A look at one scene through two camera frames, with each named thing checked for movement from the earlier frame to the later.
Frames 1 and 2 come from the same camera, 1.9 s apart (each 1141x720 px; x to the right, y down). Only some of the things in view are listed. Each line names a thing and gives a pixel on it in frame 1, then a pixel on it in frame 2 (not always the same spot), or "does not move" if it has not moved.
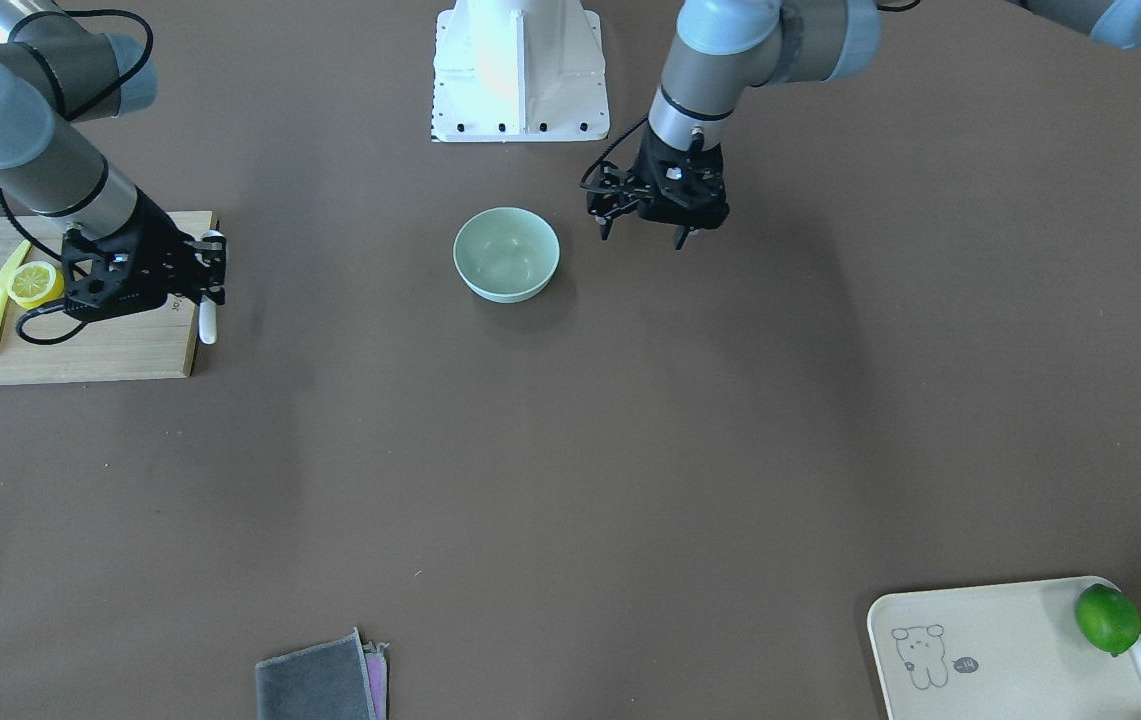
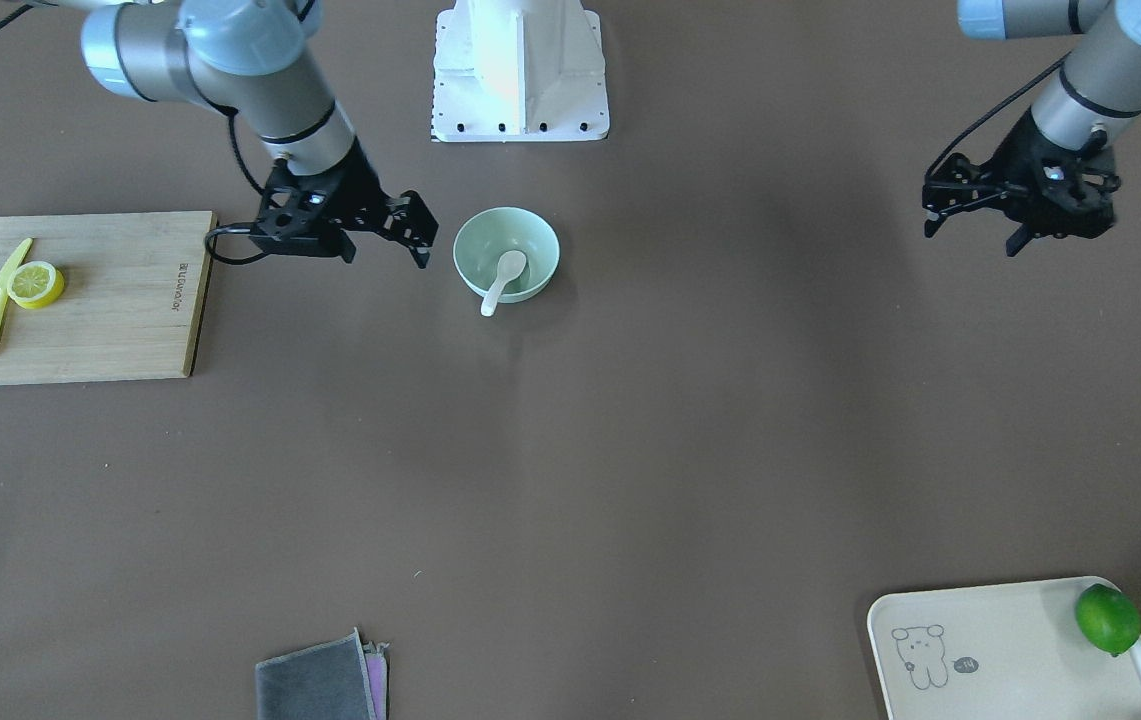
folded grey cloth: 336,679 does not move
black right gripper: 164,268 -> 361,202
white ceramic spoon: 207,332 -> 511,265
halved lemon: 34,284 does not move
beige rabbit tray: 1005,651 does not move
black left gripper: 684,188 -> 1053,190
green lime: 1108,617 does not move
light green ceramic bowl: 506,255 does not move
